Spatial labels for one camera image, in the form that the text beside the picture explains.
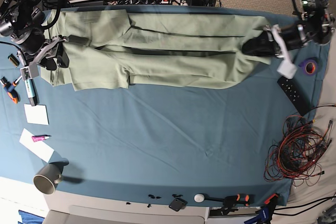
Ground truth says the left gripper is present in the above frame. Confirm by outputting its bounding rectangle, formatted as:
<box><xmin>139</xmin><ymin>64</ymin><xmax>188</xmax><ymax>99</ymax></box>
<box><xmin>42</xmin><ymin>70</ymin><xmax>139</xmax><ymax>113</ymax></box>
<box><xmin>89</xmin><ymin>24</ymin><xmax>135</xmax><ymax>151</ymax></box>
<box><xmin>242</xmin><ymin>23</ymin><xmax>310</xmax><ymax>58</ymax></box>

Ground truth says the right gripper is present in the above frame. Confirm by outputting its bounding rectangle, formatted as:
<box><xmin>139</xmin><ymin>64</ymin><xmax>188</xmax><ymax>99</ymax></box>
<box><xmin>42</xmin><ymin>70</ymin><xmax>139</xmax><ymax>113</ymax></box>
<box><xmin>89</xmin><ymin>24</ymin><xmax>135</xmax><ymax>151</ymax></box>
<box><xmin>15</xmin><ymin>31</ymin><xmax>69</xmax><ymax>71</ymax></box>

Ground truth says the sage green T-shirt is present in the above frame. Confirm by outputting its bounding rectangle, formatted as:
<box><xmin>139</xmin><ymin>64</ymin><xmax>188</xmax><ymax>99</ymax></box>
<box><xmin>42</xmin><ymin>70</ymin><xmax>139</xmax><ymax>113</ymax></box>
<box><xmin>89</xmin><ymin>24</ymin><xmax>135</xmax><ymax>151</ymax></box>
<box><xmin>40</xmin><ymin>9</ymin><xmax>270</xmax><ymax>91</ymax></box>

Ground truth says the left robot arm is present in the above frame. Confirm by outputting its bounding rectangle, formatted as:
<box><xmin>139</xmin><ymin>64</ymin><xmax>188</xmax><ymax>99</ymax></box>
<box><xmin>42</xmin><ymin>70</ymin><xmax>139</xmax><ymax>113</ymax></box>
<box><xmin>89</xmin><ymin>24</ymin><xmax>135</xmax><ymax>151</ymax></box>
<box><xmin>242</xmin><ymin>0</ymin><xmax>335</xmax><ymax>57</ymax></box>

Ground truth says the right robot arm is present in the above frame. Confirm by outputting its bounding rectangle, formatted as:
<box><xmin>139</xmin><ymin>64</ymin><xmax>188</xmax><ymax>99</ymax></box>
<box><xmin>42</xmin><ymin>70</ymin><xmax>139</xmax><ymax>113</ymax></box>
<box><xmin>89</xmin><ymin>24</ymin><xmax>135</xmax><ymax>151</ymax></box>
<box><xmin>1</xmin><ymin>0</ymin><xmax>69</xmax><ymax>71</ymax></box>

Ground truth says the light blue highlighter marker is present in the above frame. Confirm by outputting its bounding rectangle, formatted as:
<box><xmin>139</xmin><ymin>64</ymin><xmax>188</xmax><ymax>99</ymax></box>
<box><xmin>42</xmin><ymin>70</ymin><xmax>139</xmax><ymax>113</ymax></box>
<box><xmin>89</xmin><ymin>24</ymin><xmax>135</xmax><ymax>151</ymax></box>
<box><xmin>25</xmin><ymin>79</ymin><xmax>38</xmax><ymax>106</ymax></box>

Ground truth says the black remote control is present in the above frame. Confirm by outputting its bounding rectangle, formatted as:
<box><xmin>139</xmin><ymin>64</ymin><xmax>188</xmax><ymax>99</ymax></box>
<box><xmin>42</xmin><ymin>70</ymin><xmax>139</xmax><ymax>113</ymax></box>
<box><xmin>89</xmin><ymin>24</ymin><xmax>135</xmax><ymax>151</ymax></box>
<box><xmin>277</xmin><ymin>76</ymin><xmax>310</xmax><ymax>116</ymax></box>

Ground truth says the purple tape roll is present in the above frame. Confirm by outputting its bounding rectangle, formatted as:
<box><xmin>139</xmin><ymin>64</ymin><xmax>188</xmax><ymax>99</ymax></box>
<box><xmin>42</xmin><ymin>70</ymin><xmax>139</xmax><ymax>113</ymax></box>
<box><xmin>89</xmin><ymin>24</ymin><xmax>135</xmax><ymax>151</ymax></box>
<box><xmin>299</xmin><ymin>58</ymin><xmax>319</xmax><ymax>76</ymax></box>

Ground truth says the blue orange screwdriver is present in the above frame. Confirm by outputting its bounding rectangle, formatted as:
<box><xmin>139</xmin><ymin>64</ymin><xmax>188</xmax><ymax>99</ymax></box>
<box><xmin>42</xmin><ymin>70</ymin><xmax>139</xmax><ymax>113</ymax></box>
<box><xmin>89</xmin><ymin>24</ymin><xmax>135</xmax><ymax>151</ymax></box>
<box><xmin>1</xmin><ymin>77</ymin><xmax>19</xmax><ymax>104</ymax></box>

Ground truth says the white square paper note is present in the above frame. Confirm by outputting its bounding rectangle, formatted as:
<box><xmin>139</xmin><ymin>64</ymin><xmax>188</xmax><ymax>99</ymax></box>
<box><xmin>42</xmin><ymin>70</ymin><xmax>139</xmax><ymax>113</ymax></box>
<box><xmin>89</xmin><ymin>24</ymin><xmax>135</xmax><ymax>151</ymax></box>
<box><xmin>24</xmin><ymin>104</ymin><xmax>49</xmax><ymax>125</ymax></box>

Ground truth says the small pink glue tube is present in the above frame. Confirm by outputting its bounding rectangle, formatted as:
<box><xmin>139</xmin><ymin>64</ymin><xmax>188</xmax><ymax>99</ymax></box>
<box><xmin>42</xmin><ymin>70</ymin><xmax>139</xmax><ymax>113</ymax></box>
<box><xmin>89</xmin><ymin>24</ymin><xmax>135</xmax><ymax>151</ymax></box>
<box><xmin>31</xmin><ymin>135</ymin><xmax>50</xmax><ymax>142</ymax></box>

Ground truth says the white rectangular paper slip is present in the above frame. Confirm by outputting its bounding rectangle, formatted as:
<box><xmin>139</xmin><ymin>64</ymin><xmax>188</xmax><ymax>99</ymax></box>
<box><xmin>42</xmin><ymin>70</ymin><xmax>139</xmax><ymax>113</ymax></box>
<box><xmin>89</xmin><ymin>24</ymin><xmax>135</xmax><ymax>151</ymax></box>
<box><xmin>19</xmin><ymin>129</ymin><xmax>54</xmax><ymax>163</ymax></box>

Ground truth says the grey ceramic mug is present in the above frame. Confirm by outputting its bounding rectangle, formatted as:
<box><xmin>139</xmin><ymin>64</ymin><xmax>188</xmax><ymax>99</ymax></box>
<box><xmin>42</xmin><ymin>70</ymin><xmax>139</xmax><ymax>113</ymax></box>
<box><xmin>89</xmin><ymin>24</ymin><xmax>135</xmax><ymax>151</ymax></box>
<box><xmin>33</xmin><ymin>159</ymin><xmax>69</xmax><ymax>195</ymax></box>

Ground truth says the blue table cloth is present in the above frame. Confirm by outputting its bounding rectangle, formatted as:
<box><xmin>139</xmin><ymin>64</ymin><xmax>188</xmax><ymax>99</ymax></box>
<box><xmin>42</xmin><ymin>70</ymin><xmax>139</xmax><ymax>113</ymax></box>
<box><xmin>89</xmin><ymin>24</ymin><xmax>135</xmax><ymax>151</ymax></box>
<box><xmin>0</xmin><ymin>5</ymin><xmax>333</xmax><ymax>207</ymax></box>

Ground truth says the orange black bar clamp bottom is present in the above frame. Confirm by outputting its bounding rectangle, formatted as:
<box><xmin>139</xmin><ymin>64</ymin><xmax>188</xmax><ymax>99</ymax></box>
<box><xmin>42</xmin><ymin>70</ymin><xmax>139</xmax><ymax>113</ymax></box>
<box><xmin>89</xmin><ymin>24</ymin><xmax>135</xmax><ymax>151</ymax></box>
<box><xmin>204</xmin><ymin>194</ymin><xmax>250</xmax><ymax>216</ymax></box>

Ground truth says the white round puck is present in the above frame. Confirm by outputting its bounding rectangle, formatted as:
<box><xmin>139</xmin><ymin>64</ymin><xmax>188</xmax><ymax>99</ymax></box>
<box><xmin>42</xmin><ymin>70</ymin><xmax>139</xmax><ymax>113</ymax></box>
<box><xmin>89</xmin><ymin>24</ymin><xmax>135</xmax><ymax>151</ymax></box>
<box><xmin>194</xmin><ymin>194</ymin><xmax>205</xmax><ymax>203</ymax></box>

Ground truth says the blue black clamp bottom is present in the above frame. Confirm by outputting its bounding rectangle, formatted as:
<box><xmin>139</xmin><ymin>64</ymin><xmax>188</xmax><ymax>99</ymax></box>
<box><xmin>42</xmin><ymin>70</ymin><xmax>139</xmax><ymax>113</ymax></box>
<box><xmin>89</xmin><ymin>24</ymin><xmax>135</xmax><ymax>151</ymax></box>
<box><xmin>244</xmin><ymin>194</ymin><xmax>279</xmax><ymax>224</ymax></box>

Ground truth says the black square plate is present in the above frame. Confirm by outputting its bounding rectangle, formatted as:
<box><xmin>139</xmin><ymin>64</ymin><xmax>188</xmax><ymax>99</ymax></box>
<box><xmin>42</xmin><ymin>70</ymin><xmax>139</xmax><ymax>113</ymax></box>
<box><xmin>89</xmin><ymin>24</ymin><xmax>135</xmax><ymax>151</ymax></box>
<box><xmin>169</xmin><ymin>198</ymin><xmax>187</xmax><ymax>212</ymax></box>

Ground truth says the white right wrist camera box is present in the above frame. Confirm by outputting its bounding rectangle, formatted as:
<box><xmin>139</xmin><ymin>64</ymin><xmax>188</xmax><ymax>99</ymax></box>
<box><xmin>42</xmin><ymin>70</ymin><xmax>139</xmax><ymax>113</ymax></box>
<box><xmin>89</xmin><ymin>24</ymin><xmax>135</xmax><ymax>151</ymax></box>
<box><xmin>20</xmin><ymin>64</ymin><xmax>39</xmax><ymax>81</ymax></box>

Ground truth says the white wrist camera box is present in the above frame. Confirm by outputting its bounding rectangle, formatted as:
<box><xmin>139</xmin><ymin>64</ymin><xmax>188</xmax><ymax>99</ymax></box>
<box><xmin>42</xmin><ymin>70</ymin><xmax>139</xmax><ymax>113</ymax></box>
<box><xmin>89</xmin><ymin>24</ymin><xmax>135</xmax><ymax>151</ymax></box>
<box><xmin>20</xmin><ymin>64</ymin><xmax>39</xmax><ymax>81</ymax></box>
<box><xmin>277</xmin><ymin>60</ymin><xmax>297</xmax><ymax>79</ymax></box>

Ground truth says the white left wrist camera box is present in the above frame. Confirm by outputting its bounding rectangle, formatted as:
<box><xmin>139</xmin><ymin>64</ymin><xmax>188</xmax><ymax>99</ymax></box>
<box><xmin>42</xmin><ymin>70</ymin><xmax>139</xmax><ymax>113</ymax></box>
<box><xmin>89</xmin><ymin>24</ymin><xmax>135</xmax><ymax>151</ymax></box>
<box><xmin>277</xmin><ymin>60</ymin><xmax>297</xmax><ymax>79</ymax></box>

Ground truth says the red black wire bundle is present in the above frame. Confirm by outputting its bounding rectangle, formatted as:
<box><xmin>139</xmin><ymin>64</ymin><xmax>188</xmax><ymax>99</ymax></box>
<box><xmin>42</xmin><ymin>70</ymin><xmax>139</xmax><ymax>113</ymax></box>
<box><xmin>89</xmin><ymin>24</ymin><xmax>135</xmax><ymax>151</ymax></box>
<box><xmin>263</xmin><ymin>102</ymin><xmax>336</xmax><ymax>188</ymax></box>

